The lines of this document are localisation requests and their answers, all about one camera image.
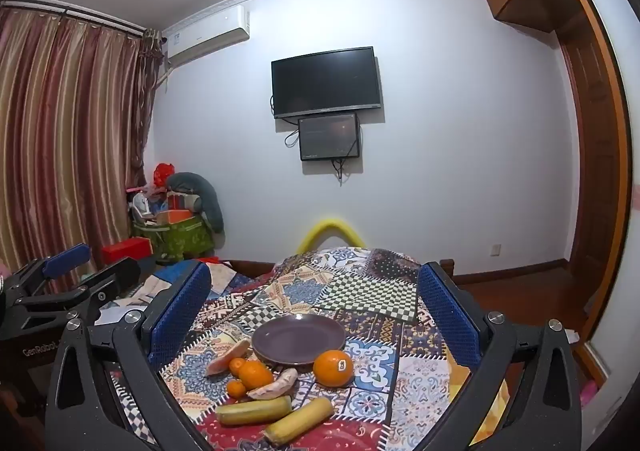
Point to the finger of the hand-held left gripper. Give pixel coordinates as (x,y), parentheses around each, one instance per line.
(112,278)
(67,261)

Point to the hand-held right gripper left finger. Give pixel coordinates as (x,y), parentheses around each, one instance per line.
(181,316)

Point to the wall-mounted black television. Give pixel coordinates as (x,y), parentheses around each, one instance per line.
(325,81)

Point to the small tangerine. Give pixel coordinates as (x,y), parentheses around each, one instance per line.
(236,389)
(236,365)

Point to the white air conditioner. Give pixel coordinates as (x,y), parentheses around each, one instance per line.
(205,38)

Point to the colourful patchwork blanket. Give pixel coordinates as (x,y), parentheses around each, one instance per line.
(370,361)

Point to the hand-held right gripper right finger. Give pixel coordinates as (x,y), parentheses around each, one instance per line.
(450,321)

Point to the purple round plate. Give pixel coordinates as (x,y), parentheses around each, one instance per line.
(295,338)

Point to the striped red gold curtain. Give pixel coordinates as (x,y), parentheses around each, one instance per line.
(65,131)

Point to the orange box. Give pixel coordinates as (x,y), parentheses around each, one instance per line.
(175,217)

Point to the green patterned bag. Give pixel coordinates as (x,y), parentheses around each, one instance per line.
(185,238)

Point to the red box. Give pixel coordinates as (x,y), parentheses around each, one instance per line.
(127,251)

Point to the white wall outlet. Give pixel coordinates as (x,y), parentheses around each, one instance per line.
(496,250)

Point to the small black wall monitor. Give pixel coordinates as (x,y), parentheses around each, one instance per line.
(327,137)

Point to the medium orange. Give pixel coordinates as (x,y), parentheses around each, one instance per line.
(256,375)

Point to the large orange with sticker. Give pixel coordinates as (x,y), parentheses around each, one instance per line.
(330,368)

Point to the yellow foam tube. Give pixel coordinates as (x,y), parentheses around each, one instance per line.
(330,226)

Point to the curtain rod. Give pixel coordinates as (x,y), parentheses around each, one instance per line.
(80,13)

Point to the peeled pomelo segment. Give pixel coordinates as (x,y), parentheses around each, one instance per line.
(275,386)
(227,356)

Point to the packaged corn cob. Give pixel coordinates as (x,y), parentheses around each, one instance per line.
(300,420)
(252,412)

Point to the wooden door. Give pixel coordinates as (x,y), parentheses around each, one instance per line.
(595,156)

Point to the red plastic bag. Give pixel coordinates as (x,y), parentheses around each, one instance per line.
(162,176)

